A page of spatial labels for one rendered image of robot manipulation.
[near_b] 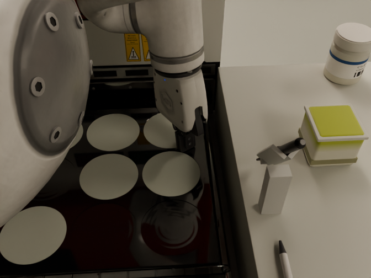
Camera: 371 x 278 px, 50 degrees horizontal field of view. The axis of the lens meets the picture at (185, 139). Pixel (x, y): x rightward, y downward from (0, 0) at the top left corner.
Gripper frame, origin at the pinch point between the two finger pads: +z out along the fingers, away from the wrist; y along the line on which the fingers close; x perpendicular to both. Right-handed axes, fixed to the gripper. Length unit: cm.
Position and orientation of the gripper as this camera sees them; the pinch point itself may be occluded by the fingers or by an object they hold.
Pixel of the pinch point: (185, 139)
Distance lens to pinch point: 72.5
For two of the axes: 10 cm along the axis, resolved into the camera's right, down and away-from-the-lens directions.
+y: 5.5, 4.9, -6.7
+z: 0.8, 7.7, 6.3
